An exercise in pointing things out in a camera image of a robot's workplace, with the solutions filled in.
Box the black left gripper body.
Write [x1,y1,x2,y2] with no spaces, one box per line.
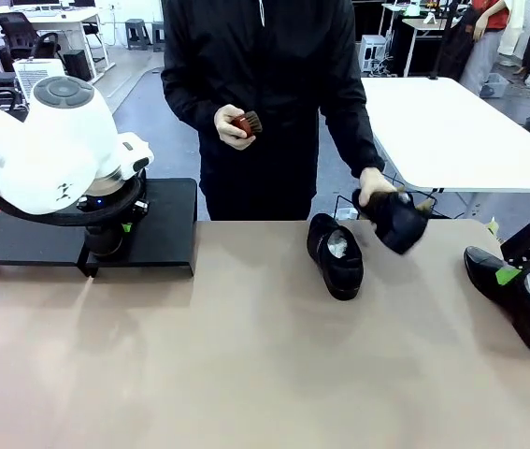
[77,194,150,225]

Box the black suede shoe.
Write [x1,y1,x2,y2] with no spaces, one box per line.
[306,212,365,301]
[351,184,437,256]

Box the brown shoe brush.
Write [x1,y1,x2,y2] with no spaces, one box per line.
[231,110,265,141]

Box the person right forearm black sleeve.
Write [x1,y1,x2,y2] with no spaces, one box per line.
[161,65,228,137]

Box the person left forearm black sleeve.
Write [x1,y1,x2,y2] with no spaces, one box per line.
[320,88,386,179]

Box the person right hand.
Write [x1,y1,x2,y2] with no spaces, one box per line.
[214,105,262,152]

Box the person left hand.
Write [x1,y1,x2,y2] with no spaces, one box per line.
[358,167,399,208]

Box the black computer tower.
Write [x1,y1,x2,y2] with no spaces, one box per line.
[62,49,93,84]

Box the large white table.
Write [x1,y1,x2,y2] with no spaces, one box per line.
[360,77,530,221]

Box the white air purifier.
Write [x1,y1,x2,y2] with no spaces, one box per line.
[11,58,67,102]

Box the grey plastic bin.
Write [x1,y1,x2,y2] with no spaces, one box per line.
[479,72,511,99]

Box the grey plastic stool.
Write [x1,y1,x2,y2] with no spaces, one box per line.
[150,21,167,52]
[124,18,149,51]

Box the white office desk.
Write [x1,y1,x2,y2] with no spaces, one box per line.
[0,7,116,85]

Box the person torso black jacket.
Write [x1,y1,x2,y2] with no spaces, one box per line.
[160,0,387,222]

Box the white hanging garment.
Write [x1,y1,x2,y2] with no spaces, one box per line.
[497,0,530,57]

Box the mannequin in red top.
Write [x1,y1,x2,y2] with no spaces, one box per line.
[460,0,511,97]

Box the beige top desk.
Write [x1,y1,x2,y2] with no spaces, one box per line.
[402,17,462,79]

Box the white computer case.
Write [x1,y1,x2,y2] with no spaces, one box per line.
[360,33,392,75]

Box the black robot cable hose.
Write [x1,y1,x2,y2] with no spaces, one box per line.
[0,170,149,229]

